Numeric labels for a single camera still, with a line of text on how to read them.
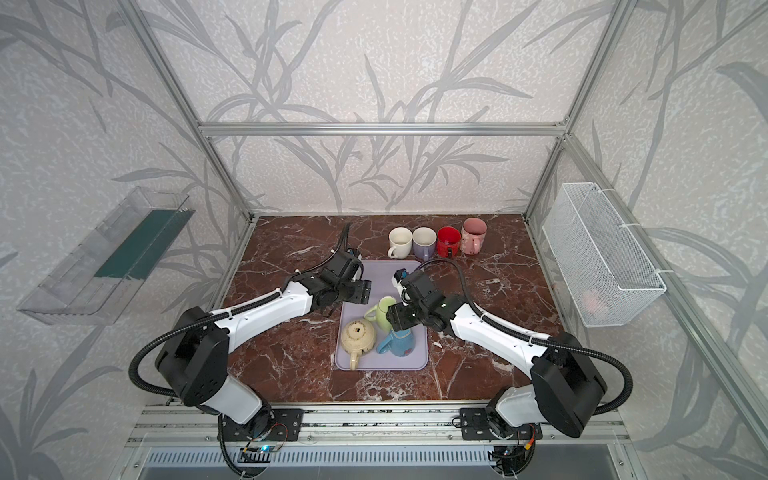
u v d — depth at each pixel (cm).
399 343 81
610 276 60
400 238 106
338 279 67
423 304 63
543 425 54
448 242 107
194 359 44
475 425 72
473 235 102
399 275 75
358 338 80
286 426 72
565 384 41
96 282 65
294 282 61
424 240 108
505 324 50
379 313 83
